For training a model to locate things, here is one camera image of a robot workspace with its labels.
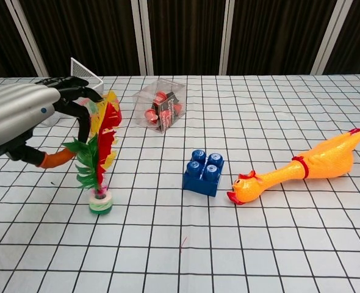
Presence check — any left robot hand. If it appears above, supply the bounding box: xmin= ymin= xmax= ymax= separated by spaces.
xmin=0 ymin=76 xmax=103 ymax=169

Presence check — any colourful feather shuttlecock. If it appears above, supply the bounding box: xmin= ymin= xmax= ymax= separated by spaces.
xmin=62 ymin=89 xmax=122 ymax=215

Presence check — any clear plastic box with items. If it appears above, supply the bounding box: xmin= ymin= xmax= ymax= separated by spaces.
xmin=132 ymin=78 xmax=187 ymax=134

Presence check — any blue toy building block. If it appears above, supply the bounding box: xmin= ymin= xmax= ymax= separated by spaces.
xmin=181 ymin=149 xmax=225 ymax=198

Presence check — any white grid tablecloth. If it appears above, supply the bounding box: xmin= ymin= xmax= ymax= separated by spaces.
xmin=0 ymin=74 xmax=360 ymax=293

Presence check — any yellow rubber chicken toy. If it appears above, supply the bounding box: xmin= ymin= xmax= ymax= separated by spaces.
xmin=226 ymin=121 xmax=360 ymax=206

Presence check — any white wire basket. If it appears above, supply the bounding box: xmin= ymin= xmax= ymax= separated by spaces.
xmin=41 ymin=57 xmax=105 ymax=128

